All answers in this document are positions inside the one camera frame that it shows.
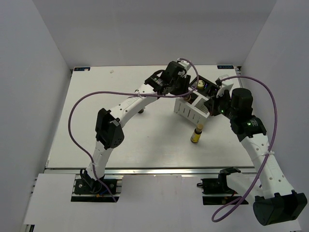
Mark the small gold-cap brown bottle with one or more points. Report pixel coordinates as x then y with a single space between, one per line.
197 133

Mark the small black-lid pepper jar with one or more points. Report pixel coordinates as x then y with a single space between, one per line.
187 98

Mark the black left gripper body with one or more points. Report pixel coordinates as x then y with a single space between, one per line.
182 75

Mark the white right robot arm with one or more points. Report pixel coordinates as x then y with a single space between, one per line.
276 201

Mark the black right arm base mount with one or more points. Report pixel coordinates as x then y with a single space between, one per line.
216 191

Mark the blue table corner label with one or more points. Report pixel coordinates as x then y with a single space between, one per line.
225 67
81 69

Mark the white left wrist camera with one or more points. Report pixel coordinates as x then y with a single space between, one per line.
185 64

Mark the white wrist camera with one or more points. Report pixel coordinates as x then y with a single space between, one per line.
223 85
185 64

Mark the aluminium table front rail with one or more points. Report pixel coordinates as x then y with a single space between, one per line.
155 171

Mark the blue table corner label left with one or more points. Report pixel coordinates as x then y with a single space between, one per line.
81 69

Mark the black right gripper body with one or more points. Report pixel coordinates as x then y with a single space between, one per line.
222 104

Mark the blue table corner label right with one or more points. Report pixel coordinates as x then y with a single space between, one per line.
225 67

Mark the white two-slot organizer box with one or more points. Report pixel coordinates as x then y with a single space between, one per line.
195 110

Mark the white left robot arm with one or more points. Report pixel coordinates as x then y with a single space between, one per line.
110 123

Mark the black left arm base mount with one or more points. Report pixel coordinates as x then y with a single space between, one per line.
88 190

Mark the black two-slot organizer box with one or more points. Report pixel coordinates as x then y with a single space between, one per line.
209 90

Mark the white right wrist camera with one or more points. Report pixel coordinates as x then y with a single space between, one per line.
223 85

